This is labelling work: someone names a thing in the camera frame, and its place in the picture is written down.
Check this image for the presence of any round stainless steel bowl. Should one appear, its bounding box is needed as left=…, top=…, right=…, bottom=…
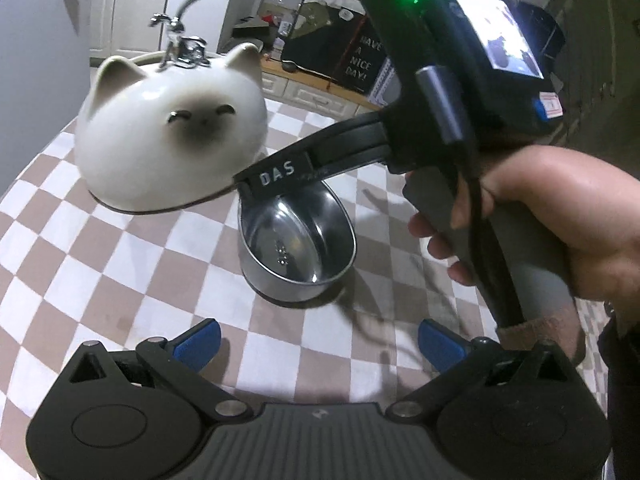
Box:
left=238, top=182, right=357, bottom=304

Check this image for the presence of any person's right hand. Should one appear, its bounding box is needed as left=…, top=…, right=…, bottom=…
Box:
left=406, top=145, right=640, bottom=302

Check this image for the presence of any low wooden drawer cabinet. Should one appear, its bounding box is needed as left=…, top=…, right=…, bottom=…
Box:
left=260, top=58, right=378, bottom=120

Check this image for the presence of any black nice day sign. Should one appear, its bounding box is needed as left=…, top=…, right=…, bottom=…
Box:
left=342, top=30, right=386, bottom=94

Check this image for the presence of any chrome faucet figurine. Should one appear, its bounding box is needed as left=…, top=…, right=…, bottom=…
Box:
left=149, top=0, right=210, bottom=72

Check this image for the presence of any white cat-shaped ceramic cover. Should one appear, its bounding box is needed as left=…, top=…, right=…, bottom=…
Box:
left=74, top=44, right=268, bottom=214

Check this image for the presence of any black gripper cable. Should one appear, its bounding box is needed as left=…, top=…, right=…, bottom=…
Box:
left=414, top=64, right=526, bottom=326

